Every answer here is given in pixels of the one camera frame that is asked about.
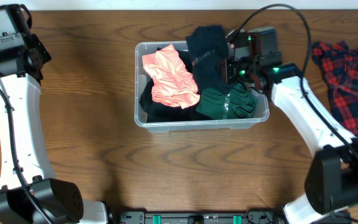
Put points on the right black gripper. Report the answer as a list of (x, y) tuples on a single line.
[(230, 69)]

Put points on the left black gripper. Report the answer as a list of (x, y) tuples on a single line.
[(41, 50)]

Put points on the dark cloth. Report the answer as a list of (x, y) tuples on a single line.
[(207, 49)]

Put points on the green cloth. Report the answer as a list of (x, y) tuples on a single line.
[(237, 104)]

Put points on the pink cloth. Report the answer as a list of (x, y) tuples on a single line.
[(174, 85)]

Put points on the red plaid shirt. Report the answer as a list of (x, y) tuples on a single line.
[(339, 68)]

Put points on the large black shirt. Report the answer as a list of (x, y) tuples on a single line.
[(157, 112)]

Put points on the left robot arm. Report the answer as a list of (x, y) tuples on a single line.
[(29, 189)]

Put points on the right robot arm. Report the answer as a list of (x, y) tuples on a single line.
[(331, 185)]

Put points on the clear plastic storage bin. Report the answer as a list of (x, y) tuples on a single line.
[(261, 114)]

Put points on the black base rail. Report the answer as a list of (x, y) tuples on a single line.
[(257, 216)]

